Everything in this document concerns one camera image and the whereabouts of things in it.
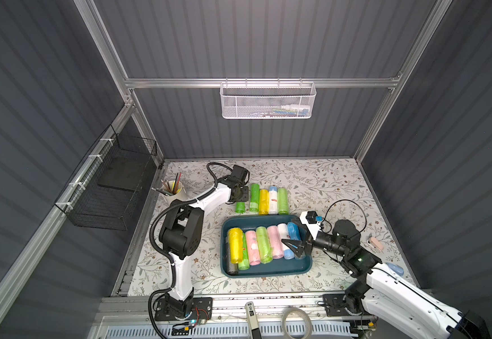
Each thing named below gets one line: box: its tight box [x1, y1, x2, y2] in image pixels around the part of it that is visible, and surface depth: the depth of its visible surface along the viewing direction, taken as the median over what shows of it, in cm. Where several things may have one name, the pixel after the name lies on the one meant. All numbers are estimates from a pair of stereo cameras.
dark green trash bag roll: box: [249, 182, 260, 213], surface depth 104 cm
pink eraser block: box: [370, 237, 384, 252], surface depth 88 cm
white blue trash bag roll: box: [268, 185, 278, 215], surface depth 101 cm
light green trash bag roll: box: [277, 187, 290, 215], surface depth 102 cm
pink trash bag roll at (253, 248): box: [245, 230, 261, 267], surface depth 85 cm
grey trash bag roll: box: [224, 235, 239, 276], surface depth 82 cm
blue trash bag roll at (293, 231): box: [287, 221, 302, 241], surface depth 89 cm
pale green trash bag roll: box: [255, 226, 274, 265], surface depth 86 cm
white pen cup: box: [161, 180, 184, 197], surface depth 98 cm
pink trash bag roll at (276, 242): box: [267, 225, 285, 260], surface depth 89 cm
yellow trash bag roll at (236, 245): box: [227, 227, 244, 265], surface depth 84 cm
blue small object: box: [385, 262, 405, 277], surface depth 84 cm
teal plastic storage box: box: [220, 214, 314, 279], surface depth 84 cm
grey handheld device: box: [245, 300, 262, 339], surface depth 69 cm
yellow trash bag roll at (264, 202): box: [258, 189, 270, 216], surface depth 101 cm
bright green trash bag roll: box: [234, 201, 246, 214], surface depth 96 cm
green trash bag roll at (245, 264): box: [238, 232, 251, 271], surface depth 83 cm
